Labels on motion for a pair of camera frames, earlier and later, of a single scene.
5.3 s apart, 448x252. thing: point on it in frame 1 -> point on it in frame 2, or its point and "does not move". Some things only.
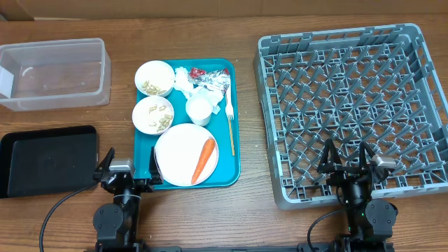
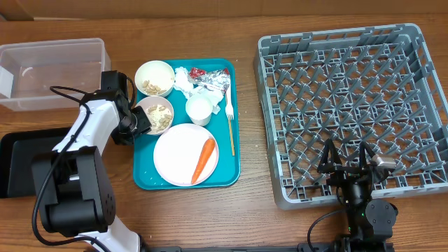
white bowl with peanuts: (155, 78) does not move
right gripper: (343, 173) does not move
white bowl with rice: (152, 115) does not move
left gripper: (147, 185) -> (144, 123)
